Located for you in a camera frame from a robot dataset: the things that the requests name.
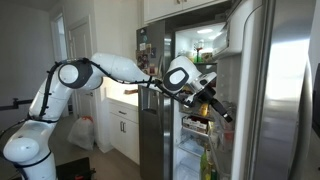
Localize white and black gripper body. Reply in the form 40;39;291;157
190;72;233;123

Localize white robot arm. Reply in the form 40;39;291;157
1;53;232;180

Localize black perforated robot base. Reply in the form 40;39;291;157
56;157;96;180

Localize stainless steel fridge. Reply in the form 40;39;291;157
135;19;234;180

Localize open fridge door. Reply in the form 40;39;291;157
216;0;319;180

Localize green soda bottle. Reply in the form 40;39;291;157
200;150;207;180

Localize white kitchen cabinet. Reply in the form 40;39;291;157
109;100;140;164

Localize upper white cabinet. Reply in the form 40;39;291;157
143;0;232;23

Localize white trash bag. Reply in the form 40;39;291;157
67;116;94;150

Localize white interior door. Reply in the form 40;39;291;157
67;17;95;117

